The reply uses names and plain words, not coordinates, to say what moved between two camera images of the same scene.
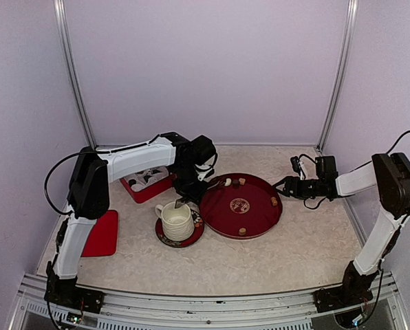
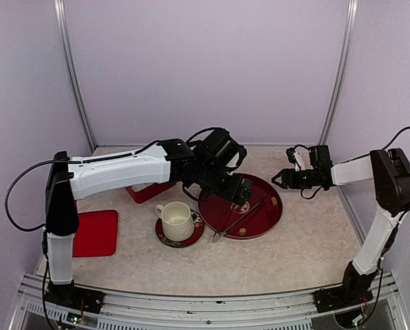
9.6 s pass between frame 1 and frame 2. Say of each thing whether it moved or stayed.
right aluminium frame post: stayed
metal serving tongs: moved
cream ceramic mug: stayed
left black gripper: moved
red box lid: stayed
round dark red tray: stayed
